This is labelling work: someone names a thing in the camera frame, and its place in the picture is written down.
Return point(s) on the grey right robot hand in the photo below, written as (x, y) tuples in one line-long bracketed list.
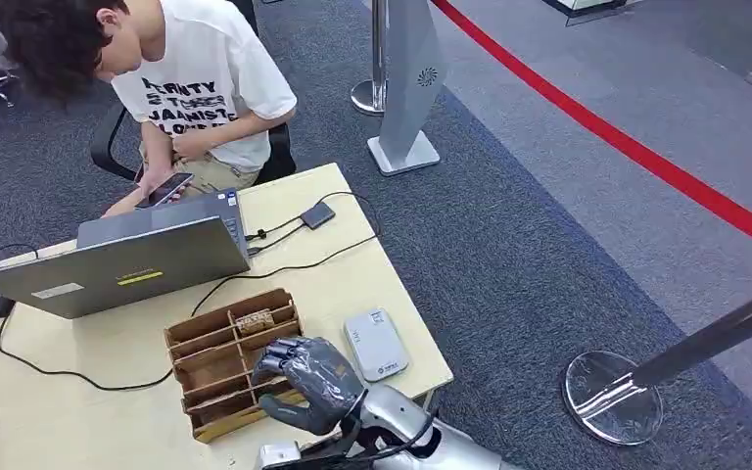
[(314, 383)]

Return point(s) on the person's left hand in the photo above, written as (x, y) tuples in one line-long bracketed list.
[(191, 148)]

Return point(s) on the person's right hand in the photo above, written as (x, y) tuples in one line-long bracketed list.
[(155, 181)]

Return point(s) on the black smartphone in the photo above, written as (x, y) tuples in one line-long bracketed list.
[(165, 189)]

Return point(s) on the ribbed grey right robot arm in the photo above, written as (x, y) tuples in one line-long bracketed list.
[(408, 415)]

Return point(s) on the grey card reader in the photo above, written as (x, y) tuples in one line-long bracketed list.
[(376, 347)]

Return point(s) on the person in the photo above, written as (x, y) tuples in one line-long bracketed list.
[(207, 71)]

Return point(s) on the printed card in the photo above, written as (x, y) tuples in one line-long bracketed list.
[(256, 322)]

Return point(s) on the black office chair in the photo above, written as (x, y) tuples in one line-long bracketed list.
[(279, 162)]

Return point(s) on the grey laptop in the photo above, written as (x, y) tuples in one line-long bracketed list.
[(123, 266)]

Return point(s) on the wooden card box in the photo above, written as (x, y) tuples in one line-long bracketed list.
[(214, 363)]

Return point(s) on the small black hub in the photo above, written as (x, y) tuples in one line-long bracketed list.
[(317, 215)]

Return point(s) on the grey sign stand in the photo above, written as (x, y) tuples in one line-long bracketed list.
[(412, 78)]

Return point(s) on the red barrier belt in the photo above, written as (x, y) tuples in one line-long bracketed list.
[(609, 137)]

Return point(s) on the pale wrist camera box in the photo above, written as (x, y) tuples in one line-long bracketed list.
[(280, 455)]

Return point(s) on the chrome stanchion post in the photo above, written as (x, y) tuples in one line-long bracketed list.
[(379, 52), (613, 399)]

